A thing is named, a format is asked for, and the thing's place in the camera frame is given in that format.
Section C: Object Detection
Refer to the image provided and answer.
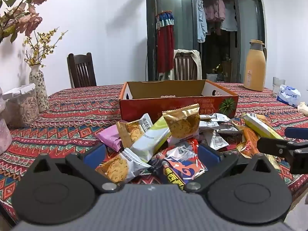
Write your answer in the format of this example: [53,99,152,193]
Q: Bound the chair with beige cloth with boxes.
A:
[173,49,203,80]

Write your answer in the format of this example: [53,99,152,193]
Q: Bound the red orange cardboard box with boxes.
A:
[119,79,239,124]

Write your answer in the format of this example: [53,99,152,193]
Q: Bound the dark framed sliding glass door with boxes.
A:
[146,0,267,83]

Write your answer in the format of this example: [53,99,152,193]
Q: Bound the red blue tassel decoration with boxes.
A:
[155,10,175,74]

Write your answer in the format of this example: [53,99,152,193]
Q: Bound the clear drinking glass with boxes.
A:
[273,77,285,97]

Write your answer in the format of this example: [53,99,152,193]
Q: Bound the white blue tissue pack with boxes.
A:
[276,85,301,107]

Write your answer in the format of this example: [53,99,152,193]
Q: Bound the pile of snack packets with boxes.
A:
[95,103,287,186]

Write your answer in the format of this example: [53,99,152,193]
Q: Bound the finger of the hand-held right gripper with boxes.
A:
[256,137,308,174]
[284,127,308,139]

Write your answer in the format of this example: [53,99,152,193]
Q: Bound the pink dried flowers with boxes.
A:
[0,0,52,45]

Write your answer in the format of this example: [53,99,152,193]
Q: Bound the pink hanging garment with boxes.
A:
[203,0,227,22]

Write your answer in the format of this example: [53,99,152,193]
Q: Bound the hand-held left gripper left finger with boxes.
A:
[30,143,122,194]

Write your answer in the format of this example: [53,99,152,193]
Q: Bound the speckled white vase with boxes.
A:
[29,65,50,113]

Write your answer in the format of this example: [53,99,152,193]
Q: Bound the yellow flower branches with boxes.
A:
[23,29,69,68]

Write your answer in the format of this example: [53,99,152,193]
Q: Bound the brown wooden chair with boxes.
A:
[174,49,201,80]

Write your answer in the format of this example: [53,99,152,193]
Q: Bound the yellow thermos jug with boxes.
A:
[243,40,267,91]

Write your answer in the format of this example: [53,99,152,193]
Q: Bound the white hanging garment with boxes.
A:
[221,3,238,32]

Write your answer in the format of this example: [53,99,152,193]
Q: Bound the light blue hanging shirt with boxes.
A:
[195,0,208,43]

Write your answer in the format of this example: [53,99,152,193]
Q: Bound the dark wooden chair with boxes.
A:
[67,52,97,88]

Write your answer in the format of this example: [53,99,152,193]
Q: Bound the pink textured vase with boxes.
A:
[0,87,12,156]

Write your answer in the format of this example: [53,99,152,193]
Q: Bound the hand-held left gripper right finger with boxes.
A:
[183,143,276,194]

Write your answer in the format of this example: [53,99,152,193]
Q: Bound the pink snack packet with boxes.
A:
[95,126,122,152]

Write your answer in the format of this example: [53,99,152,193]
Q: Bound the clear jar with white lid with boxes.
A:
[2,83,40,128]

